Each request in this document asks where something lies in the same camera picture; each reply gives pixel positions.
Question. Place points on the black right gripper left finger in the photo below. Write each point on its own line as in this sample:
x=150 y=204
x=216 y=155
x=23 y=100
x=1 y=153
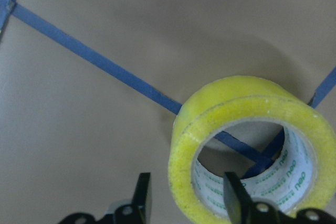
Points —
x=136 y=210

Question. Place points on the yellow tape roll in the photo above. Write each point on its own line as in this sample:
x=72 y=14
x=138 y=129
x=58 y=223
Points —
x=304 y=174

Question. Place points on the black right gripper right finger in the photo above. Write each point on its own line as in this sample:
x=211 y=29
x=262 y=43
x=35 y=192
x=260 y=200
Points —
x=241 y=208

